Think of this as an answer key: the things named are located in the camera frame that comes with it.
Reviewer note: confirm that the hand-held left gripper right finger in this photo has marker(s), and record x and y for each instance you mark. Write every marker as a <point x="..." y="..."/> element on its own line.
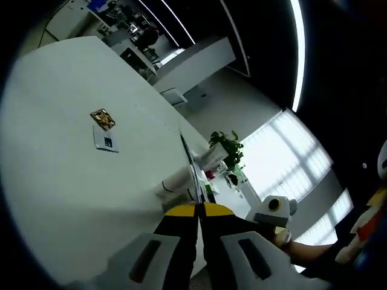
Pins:
<point x="220" y="238"/>

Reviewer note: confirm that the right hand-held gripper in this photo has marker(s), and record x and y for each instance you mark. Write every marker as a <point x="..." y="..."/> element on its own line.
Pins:
<point x="272" y="216"/>

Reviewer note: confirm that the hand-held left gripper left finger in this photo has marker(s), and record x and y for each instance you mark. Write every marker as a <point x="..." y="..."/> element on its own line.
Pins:
<point x="178" y="235"/>

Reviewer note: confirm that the white skincare tube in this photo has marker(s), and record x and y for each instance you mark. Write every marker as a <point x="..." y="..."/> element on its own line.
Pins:
<point x="178" y="182"/>

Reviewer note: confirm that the green black skincare sachet packet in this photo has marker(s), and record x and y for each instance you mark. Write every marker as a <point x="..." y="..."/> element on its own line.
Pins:
<point x="195" y="175"/>

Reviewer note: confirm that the small white blue skincare sachet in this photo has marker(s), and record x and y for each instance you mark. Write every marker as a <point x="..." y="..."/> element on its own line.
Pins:
<point x="107" y="142"/>

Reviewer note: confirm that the gold foil skincare sachet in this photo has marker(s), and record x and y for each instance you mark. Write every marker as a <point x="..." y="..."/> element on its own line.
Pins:
<point x="102" y="119"/>

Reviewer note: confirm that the green bottle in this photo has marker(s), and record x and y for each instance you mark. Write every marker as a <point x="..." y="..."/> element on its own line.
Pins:
<point x="239" y="172"/>

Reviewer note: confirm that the person's right hand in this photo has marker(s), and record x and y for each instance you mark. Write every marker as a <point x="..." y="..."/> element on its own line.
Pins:
<point x="282" y="237"/>

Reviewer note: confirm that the dark red pouch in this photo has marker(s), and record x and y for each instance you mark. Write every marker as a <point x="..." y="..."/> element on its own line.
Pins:
<point x="232" y="179"/>

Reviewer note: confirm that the large window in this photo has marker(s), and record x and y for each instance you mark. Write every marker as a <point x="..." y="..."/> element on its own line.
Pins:
<point x="287" y="157"/>

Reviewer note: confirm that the potted green plant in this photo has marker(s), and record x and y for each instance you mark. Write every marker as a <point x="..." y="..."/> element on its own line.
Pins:
<point x="228" y="148"/>

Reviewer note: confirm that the person's black clothing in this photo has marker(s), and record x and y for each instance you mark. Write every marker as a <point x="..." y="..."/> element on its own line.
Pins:
<point x="338" y="272"/>

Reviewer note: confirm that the person's printed clothing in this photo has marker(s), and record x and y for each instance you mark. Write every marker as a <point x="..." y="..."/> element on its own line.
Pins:
<point x="362" y="223"/>

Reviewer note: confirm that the white chest-worn device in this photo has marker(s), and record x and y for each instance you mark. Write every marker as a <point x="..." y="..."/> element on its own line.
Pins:
<point x="382" y="161"/>

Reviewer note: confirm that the white office chair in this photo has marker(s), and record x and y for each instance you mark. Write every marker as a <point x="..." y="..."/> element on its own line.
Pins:
<point x="173" y="96"/>

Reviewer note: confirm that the long ceiling light strip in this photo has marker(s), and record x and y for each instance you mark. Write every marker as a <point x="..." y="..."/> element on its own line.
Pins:
<point x="299" y="60"/>

